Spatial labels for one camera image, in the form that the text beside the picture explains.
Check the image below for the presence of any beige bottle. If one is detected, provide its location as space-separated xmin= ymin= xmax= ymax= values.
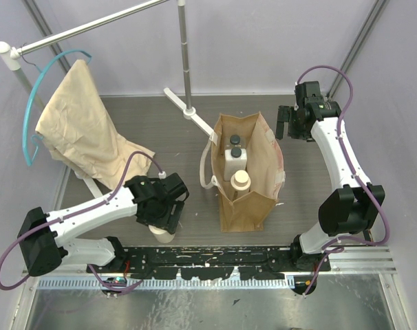
xmin=148 ymin=225 xmax=175 ymax=244
xmin=231 ymin=170 xmax=251 ymax=201

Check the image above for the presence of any brown canvas tote bag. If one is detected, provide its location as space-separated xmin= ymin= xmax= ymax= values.
xmin=200 ymin=113 xmax=286 ymax=232

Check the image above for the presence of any white bottle with dark cap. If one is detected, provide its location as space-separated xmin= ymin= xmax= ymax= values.
xmin=224 ymin=147 xmax=247 ymax=181

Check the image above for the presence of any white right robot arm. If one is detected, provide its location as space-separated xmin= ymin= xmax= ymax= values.
xmin=275 ymin=81 xmax=385 ymax=271

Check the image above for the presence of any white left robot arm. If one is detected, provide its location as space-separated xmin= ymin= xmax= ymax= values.
xmin=19 ymin=173 xmax=189 ymax=277

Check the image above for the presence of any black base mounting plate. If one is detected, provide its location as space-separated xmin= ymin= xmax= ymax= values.
xmin=94 ymin=246 xmax=322 ymax=281

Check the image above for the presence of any beige cloth garment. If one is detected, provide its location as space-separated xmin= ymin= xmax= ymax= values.
xmin=35 ymin=60 xmax=155 ymax=190

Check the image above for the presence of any teal clothes hanger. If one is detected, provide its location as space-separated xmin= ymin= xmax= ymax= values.
xmin=23 ymin=49 xmax=93 ymax=168

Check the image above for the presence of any metal clothes rack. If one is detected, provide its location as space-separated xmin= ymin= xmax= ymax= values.
xmin=0 ymin=1 xmax=227 ymax=214

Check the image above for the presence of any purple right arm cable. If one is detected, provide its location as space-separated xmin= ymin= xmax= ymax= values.
xmin=296 ymin=64 xmax=390 ymax=296

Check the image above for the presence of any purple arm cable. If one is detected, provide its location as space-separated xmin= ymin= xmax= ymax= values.
xmin=296 ymin=64 xmax=390 ymax=296
xmin=0 ymin=151 xmax=167 ymax=297

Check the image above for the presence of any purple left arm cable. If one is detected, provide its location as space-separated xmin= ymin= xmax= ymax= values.
xmin=0 ymin=151 xmax=167 ymax=297

